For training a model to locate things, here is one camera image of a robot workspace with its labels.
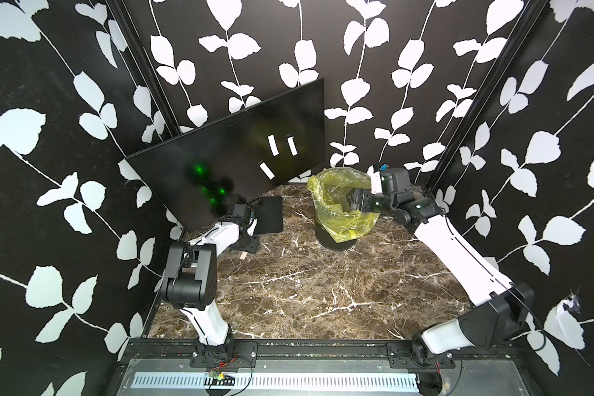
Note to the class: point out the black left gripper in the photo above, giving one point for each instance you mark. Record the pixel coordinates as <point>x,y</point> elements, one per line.
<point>252,243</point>

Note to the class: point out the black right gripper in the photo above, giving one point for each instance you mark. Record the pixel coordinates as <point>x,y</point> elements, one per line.
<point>368,198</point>

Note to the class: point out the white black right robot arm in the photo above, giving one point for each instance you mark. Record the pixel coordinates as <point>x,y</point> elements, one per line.
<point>500,306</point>

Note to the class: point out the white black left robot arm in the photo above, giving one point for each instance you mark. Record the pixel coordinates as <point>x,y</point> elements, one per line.
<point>190,278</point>

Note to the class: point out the black flat monitor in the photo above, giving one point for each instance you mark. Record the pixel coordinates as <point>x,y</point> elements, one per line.
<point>199,176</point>

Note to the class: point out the yellow plastic bin liner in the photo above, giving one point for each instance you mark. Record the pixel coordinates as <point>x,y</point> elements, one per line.
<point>329,190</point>

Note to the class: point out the black mesh waste bin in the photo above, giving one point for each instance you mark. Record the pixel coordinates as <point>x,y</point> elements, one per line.
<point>326,240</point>

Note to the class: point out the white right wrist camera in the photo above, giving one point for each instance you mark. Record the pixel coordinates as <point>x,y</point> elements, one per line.
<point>390,180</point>

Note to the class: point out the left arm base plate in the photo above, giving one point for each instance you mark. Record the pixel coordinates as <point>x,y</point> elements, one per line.
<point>236,354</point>

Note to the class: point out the white perforated cable tray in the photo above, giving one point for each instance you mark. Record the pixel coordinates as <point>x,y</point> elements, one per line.
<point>335,382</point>

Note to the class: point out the black front mounting rail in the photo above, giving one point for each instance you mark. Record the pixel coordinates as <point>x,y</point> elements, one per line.
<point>182,348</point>

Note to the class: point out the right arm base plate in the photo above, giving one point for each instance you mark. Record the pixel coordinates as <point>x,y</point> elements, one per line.
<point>414,356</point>

